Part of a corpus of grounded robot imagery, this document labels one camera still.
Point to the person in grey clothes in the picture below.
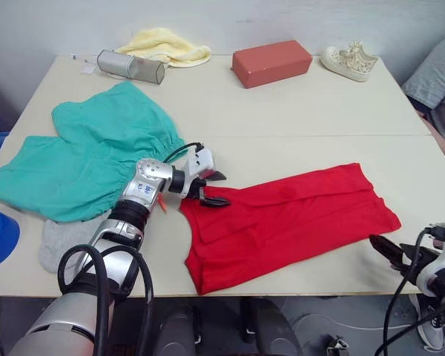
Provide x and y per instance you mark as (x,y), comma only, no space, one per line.
(437,78)

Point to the white sneaker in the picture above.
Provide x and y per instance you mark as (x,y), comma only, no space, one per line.
(432,326)

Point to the small white paper tag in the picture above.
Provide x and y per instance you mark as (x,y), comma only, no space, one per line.
(87,69)

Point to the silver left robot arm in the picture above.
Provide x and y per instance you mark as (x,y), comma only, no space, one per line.
(74,326)

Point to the pale yellow towel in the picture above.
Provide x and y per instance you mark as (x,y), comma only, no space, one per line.
(163,46)

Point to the green shorts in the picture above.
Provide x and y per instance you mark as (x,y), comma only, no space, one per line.
(85,159)

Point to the dark rounded shape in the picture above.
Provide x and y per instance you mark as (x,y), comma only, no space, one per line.
(180,330)
(270,326)

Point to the red rectangular block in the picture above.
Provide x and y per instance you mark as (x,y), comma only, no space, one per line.
(270,61)

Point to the silver mesh case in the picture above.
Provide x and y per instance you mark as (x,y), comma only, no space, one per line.
(130,66)

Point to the blue tape roll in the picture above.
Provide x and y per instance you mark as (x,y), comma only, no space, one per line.
(5,241)

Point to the grey round floor base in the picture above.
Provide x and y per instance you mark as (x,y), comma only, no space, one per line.
(319,333)

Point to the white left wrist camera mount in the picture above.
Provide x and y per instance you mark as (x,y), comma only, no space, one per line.
(202,162)

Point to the cream lace-up shoe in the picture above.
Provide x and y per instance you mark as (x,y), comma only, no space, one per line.
(350,61)

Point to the red t-shirt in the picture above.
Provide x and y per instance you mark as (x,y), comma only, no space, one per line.
(282,222)

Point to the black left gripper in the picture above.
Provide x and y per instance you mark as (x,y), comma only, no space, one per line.
(193,187)

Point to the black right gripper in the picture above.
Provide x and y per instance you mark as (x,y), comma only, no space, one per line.
(415,265)

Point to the grey sock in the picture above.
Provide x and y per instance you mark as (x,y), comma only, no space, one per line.
(63,241)

